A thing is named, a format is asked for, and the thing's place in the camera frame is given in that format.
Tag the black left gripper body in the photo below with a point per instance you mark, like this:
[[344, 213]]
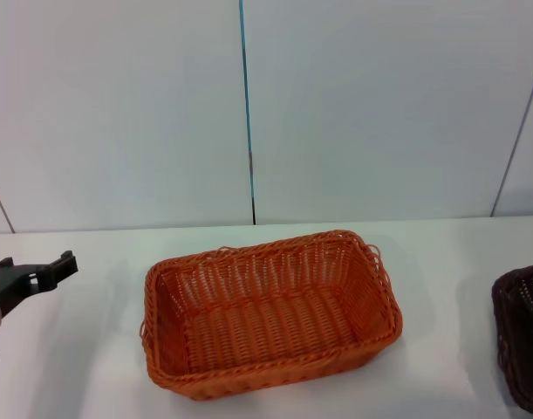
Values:
[[13, 283]]

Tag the dark brown woven basket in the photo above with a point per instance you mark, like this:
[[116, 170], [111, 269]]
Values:
[[523, 340]]

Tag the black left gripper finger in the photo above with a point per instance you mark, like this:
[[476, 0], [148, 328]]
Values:
[[4, 263], [61, 268]]

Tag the orange woven plastic basket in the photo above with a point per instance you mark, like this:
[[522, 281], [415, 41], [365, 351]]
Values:
[[270, 331]]

